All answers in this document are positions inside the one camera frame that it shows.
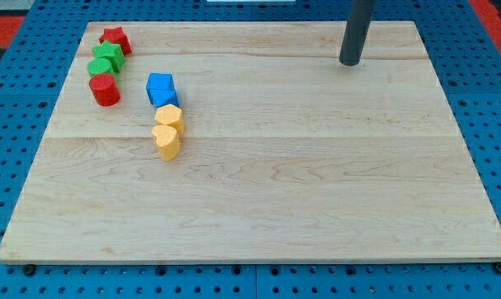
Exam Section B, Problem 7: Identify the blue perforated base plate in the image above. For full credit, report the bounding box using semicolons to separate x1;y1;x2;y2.
0;0;501;298

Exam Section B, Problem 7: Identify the green star block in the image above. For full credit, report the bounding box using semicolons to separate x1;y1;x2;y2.
91;41;125;73

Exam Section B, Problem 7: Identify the green cylinder block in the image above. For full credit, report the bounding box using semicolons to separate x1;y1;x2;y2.
86;58;115;77

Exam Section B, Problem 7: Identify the light wooden board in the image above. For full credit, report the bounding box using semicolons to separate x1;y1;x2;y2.
0;21;501;265

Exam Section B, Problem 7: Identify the red star block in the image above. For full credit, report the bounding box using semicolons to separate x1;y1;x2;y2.
99;27;132;56

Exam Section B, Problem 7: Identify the blue cube block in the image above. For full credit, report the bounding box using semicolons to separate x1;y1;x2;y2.
146;73;175;104

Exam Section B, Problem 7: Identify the yellow heart block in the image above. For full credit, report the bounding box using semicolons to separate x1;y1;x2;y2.
151;125;181;161

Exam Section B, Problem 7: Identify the yellow hexagon block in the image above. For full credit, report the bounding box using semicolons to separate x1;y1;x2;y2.
155;104;185;137

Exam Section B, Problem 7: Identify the red cylinder block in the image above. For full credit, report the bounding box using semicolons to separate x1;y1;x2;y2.
88;73;120;106

